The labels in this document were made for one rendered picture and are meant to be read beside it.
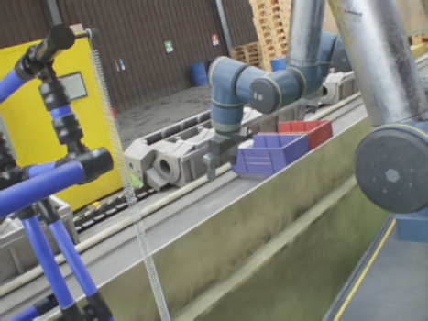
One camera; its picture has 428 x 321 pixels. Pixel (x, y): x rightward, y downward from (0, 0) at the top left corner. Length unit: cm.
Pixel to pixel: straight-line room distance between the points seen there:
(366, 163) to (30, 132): 345
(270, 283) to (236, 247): 27
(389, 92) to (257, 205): 82
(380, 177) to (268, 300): 93
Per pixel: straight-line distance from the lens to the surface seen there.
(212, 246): 143
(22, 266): 165
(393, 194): 93
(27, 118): 403
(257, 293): 166
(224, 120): 132
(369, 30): 91
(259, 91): 118
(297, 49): 128
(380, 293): 167
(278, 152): 172
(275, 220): 166
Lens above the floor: 136
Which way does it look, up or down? 17 degrees down
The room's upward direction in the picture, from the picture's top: 15 degrees counter-clockwise
